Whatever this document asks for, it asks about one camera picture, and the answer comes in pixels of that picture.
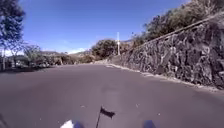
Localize row of bushes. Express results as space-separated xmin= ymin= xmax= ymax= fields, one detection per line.
xmin=0 ymin=44 xmax=96 ymax=72

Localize broad green tree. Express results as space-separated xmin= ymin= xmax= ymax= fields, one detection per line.
xmin=90 ymin=38 xmax=118 ymax=61

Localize trees above stone wall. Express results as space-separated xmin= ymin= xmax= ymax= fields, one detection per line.
xmin=131 ymin=0 xmax=224 ymax=48

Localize white pole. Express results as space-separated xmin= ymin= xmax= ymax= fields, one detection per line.
xmin=115 ymin=31 xmax=121 ymax=57

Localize grey asphalt road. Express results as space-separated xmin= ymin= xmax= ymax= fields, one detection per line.
xmin=0 ymin=63 xmax=224 ymax=128

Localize pale gravel strip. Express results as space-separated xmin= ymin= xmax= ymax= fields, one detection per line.
xmin=105 ymin=63 xmax=224 ymax=94

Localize tall dark tree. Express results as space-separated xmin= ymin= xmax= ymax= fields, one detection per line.
xmin=0 ymin=0 xmax=27 ymax=56

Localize robot's own part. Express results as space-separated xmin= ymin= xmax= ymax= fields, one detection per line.
xmin=59 ymin=119 xmax=76 ymax=128
xmin=143 ymin=119 xmax=157 ymax=128

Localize dark stone wall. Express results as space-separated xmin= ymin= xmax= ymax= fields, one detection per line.
xmin=108 ymin=11 xmax=224 ymax=90

